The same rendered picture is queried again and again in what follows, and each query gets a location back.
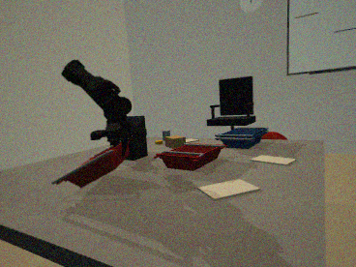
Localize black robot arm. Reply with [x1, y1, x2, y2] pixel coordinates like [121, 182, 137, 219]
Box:
[62, 59, 134, 139]

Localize grey cylinder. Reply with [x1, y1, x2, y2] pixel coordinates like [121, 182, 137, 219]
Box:
[163, 130, 170, 141]

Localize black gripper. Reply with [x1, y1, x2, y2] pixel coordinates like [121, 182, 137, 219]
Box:
[91, 114, 147, 158]

